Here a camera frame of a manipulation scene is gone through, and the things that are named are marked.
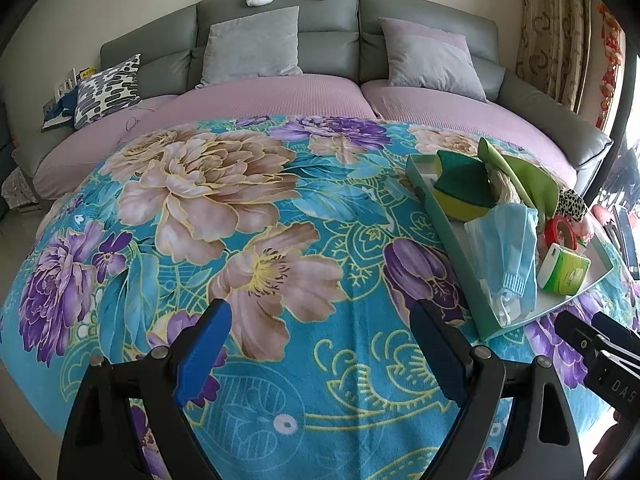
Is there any green yellow sponge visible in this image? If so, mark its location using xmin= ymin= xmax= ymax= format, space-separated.
xmin=432 ymin=150 xmax=498 ymax=221

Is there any black white spotted pillow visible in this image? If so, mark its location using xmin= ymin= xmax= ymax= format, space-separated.
xmin=74 ymin=54 xmax=142 ymax=130

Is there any person's right hand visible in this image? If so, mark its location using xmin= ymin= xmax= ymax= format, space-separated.
xmin=586 ymin=410 xmax=632 ymax=480

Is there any blue face mask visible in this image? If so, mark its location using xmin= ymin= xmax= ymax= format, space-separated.
xmin=464 ymin=205 xmax=541 ymax=306

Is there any floral blanket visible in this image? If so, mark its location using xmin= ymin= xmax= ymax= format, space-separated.
xmin=0 ymin=115 xmax=640 ymax=480

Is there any balcony drying rack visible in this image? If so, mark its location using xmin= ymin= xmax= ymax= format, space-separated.
xmin=607 ymin=140 xmax=640 ymax=206

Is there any patterned beige curtain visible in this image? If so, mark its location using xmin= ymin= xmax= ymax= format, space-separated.
xmin=515 ymin=0 xmax=601 ymax=113

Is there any grey leather sofa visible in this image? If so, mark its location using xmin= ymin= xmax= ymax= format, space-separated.
xmin=10 ymin=0 xmax=615 ymax=201

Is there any silver framed mirror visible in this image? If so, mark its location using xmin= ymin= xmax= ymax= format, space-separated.
xmin=605 ymin=205 xmax=640 ymax=278

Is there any beige fluffy yarn bundle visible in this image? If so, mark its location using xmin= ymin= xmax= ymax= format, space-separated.
xmin=487 ymin=167 xmax=526 ymax=206

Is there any black white spotted scrunchie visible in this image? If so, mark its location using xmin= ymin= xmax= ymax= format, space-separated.
xmin=556 ymin=190 xmax=590 ymax=222

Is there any clear plastic wrapper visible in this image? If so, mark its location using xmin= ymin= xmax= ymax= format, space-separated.
xmin=480 ymin=280 xmax=538 ymax=326

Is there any red hanging decoration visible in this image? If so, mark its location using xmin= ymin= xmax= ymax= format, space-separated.
xmin=595 ymin=2 xmax=626 ymax=131

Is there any pink sofa cover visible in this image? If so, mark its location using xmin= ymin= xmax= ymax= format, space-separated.
xmin=32 ymin=74 xmax=578 ymax=201

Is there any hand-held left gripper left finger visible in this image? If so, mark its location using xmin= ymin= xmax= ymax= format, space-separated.
xmin=57 ymin=299 xmax=232 ymax=480

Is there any green tissue pack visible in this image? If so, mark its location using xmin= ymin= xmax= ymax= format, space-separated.
xmin=537 ymin=242 xmax=592 ymax=295

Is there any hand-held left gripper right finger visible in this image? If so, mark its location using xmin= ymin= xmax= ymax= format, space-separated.
xmin=410 ymin=299 xmax=586 ymax=480

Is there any teal-edged white cardboard box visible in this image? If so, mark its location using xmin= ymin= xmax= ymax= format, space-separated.
xmin=404 ymin=152 xmax=616 ymax=342

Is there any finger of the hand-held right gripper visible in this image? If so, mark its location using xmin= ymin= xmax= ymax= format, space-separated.
xmin=554 ymin=311 xmax=608 ymax=361
xmin=592 ymin=311 xmax=640 ymax=358

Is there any red tape roll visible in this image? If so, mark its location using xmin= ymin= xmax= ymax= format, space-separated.
xmin=544 ymin=215 xmax=578 ymax=251

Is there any light green cloth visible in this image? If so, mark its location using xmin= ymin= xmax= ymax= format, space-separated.
xmin=476 ymin=137 xmax=561 ymax=216

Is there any pink fluffy cloth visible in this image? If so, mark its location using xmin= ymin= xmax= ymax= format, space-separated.
xmin=575 ymin=204 xmax=618 ymax=241

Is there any purple and grey pillow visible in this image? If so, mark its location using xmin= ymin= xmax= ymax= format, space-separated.
xmin=378 ymin=17 xmax=488 ymax=102

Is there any plain grey cushion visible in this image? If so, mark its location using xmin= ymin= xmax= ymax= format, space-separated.
xmin=200 ymin=6 xmax=303 ymax=87

